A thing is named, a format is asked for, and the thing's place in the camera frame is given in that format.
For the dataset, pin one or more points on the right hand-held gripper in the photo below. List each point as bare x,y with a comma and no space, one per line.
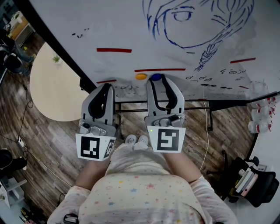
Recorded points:
167,140

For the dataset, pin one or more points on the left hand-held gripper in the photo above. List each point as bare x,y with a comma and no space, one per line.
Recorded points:
92,146

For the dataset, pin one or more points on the blue round magnet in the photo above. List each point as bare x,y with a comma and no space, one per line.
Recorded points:
155,77

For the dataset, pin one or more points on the person's left forearm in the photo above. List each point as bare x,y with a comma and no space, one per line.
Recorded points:
92,175

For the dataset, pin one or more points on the person's right forearm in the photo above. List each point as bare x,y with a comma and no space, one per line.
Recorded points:
181,168

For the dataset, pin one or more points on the orange round magnet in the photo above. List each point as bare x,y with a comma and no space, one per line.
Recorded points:
140,76

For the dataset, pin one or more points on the person's right white shoe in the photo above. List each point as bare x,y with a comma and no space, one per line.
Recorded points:
143,139

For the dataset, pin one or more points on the person's white shoe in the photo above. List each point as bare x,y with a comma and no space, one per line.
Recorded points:
130,138
143,139

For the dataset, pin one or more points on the person's left white shoe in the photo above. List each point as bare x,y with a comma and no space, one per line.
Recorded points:
130,138

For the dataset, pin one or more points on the beige round table black base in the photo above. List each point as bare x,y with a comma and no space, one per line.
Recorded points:
54,92

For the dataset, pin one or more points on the small plant in glass vase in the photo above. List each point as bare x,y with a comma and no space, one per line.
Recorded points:
56,59

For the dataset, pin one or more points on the whiteboard on black stand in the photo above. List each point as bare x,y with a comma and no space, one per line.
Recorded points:
109,26

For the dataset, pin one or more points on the white power strip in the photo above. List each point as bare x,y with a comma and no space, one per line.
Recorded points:
20,141

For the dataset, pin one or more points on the person's star print clothing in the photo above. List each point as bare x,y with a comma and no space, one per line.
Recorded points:
140,192

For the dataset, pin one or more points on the black and white round device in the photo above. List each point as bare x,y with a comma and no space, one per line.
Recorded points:
13,63

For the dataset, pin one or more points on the wooden desk with white legs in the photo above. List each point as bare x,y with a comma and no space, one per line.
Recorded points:
22,30

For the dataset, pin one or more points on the white book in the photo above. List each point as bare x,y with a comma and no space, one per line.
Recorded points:
242,180

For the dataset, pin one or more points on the black plastic buckle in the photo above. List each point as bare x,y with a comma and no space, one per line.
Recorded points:
70,219

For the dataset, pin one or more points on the pink book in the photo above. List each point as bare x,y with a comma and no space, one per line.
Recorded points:
250,184

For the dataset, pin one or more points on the plant in white pot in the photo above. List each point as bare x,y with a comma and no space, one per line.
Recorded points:
17,17

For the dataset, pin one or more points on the white metal rack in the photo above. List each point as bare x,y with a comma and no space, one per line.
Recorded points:
11,192

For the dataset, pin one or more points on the black mesh office chair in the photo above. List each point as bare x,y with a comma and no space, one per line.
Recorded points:
264,188

